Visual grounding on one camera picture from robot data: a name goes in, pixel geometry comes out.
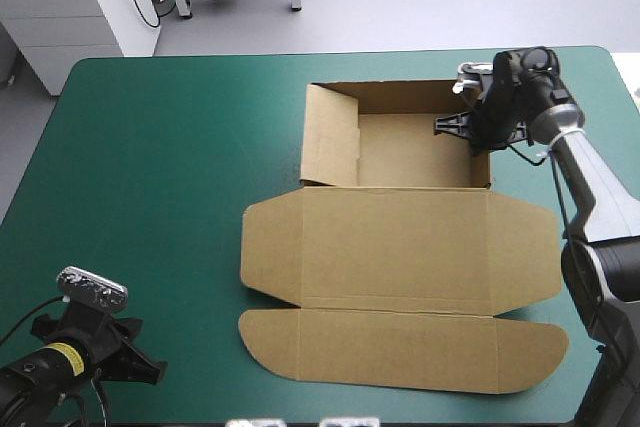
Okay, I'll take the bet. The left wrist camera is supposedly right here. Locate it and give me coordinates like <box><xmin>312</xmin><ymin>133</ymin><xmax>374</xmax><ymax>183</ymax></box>
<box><xmin>55</xmin><ymin>265</ymin><xmax>130</xmax><ymax>312</ymax></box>

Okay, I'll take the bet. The brown cardboard box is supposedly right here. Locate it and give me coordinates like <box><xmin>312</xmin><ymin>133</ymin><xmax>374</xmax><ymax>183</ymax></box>
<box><xmin>238</xmin><ymin>78</ymin><xmax>572</xmax><ymax>396</ymax></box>

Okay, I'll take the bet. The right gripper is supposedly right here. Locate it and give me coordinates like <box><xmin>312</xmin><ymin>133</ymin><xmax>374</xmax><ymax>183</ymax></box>
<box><xmin>433</xmin><ymin>49</ymin><xmax>534</xmax><ymax>156</ymax></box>

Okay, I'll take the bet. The white drawer cabinet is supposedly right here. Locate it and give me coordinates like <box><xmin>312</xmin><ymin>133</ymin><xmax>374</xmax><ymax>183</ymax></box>
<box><xmin>0</xmin><ymin>0</ymin><xmax>162</xmax><ymax>97</ymax></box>

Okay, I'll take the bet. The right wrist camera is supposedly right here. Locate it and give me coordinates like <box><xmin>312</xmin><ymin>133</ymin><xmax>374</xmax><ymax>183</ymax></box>
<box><xmin>451</xmin><ymin>61</ymin><xmax>495</xmax><ymax>96</ymax></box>

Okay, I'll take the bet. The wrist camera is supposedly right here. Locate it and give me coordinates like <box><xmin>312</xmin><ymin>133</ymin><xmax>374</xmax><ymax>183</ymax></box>
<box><xmin>55</xmin><ymin>265</ymin><xmax>130</xmax><ymax>312</ymax></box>
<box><xmin>451</xmin><ymin>61</ymin><xmax>495</xmax><ymax>96</ymax></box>

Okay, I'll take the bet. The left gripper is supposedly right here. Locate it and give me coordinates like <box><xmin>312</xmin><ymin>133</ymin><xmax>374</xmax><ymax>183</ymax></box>
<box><xmin>31</xmin><ymin>299</ymin><xmax>169</xmax><ymax>388</ymax></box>

